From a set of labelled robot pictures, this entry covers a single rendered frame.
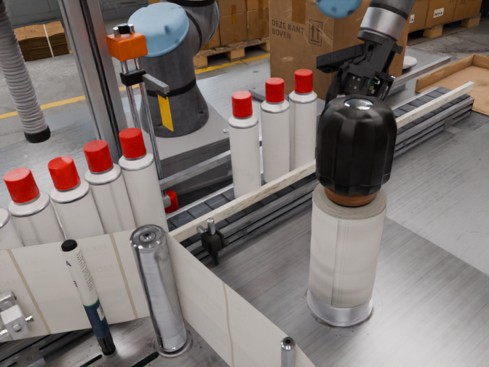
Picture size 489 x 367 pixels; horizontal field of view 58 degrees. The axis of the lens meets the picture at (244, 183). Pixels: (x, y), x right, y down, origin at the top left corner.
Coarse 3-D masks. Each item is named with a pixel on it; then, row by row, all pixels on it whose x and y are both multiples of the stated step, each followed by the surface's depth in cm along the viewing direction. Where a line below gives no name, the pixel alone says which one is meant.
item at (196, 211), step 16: (432, 96) 114; (464, 96) 113; (400, 112) 107; (432, 112) 106; (400, 128) 101; (224, 192) 84; (288, 192) 83; (192, 208) 81; (208, 208) 80; (256, 208) 80; (176, 224) 77; (224, 224) 76; (192, 240) 73
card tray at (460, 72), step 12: (468, 60) 139; (480, 60) 139; (432, 72) 129; (444, 72) 133; (456, 72) 137; (468, 72) 137; (480, 72) 136; (420, 84) 128; (432, 84) 131; (444, 84) 130; (456, 84) 130; (480, 84) 129; (480, 96) 123; (480, 108) 116
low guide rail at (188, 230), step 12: (468, 84) 110; (444, 96) 105; (456, 96) 108; (420, 108) 101; (432, 108) 103; (408, 120) 99; (300, 168) 83; (312, 168) 84; (276, 180) 80; (288, 180) 81; (252, 192) 78; (264, 192) 79; (228, 204) 75; (240, 204) 76; (252, 204) 78; (204, 216) 73; (216, 216) 74; (228, 216) 76; (180, 228) 71; (192, 228) 71; (204, 228) 73; (180, 240) 71
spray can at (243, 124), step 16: (240, 96) 70; (240, 112) 71; (240, 128) 72; (256, 128) 73; (240, 144) 73; (256, 144) 75; (240, 160) 75; (256, 160) 76; (240, 176) 77; (256, 176) 78; (240, 192) 79
